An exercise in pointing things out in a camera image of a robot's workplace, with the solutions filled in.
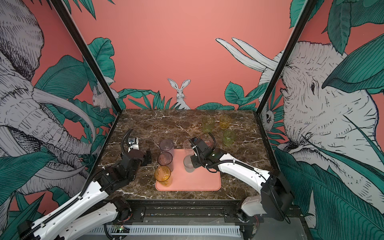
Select clear colourless tumbler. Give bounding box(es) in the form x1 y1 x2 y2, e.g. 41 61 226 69
183 139 195 156

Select teal frosted tumbler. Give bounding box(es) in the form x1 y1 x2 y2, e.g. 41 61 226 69
183 155 195 173

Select pink clear tumbler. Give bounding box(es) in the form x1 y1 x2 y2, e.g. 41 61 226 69
201 133 214 149

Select pink plastic tray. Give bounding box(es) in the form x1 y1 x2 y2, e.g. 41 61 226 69
156 149 222 192

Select amber yellow tumbler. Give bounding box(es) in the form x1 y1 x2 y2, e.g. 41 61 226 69
155 166 172 187

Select dark smoky tumbler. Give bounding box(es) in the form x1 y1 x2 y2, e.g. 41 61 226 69
157 152 174 172

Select light green tumbler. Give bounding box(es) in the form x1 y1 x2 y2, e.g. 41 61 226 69
202 116 215 134

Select blue-grey clear tumbler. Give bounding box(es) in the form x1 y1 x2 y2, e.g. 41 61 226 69
159 139 174 156

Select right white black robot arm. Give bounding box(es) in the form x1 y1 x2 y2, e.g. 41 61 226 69
188 136 294 223

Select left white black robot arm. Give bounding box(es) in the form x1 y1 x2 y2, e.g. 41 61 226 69
18 149 152 240

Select yellow short tumbler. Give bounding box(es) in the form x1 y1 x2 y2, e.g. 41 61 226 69
219 114 232 130

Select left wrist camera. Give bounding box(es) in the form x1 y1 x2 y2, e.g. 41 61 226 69
127 138 139 152

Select left black corrugated cable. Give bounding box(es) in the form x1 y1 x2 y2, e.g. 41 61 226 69
120 128 135 154

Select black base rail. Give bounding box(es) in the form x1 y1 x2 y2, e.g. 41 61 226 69
125 199 304 224

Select white slotted cable duct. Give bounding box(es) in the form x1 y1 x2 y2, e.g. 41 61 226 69
107 225 242 237

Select left black frame post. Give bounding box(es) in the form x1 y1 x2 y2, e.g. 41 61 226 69
51 0 122 116

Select black frame post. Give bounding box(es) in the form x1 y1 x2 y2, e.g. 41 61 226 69
256 0 318 117
51 0 122 116

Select right black frame post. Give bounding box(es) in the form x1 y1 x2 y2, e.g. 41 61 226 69
256 0 318 117

